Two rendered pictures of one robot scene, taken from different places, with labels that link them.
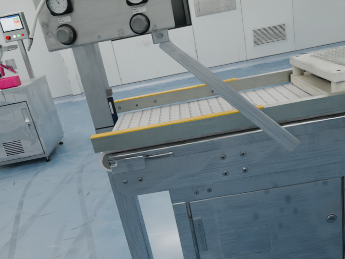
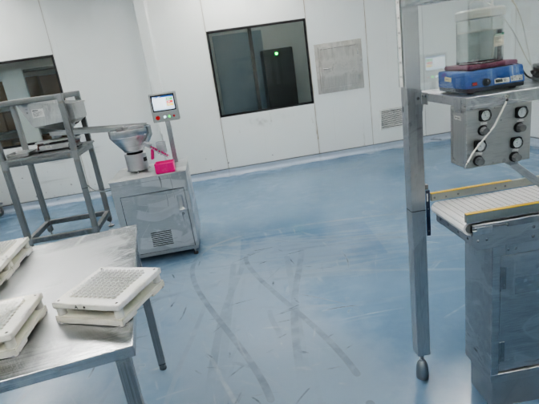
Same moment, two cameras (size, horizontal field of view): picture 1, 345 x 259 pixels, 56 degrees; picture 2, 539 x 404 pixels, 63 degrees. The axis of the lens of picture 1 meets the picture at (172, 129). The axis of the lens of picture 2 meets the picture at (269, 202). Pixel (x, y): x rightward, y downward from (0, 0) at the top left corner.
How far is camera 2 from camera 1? 130 cm
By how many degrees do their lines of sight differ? 7
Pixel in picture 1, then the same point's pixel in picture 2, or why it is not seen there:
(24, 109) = (180, 195)
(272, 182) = not seen: outside the picture
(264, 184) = not seen: outside the picture
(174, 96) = (471, 191)
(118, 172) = (476, 235)
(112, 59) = (220, 139)
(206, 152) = (525, 224)
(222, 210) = (519, 262)
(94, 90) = (417, 185)
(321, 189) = not seen: outside the picture
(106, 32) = (496, 159)
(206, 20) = (330, 98)
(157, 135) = (502, 214)
